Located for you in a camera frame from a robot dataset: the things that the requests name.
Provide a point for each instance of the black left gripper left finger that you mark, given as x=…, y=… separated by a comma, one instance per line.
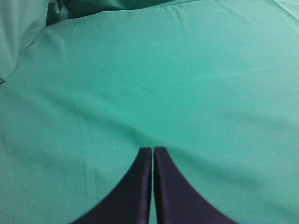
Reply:
x=129, y=201

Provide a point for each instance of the green cloth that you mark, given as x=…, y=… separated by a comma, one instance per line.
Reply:
x=214, y=81

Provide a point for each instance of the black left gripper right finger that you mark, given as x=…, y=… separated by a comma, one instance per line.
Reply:
x=176, y=201

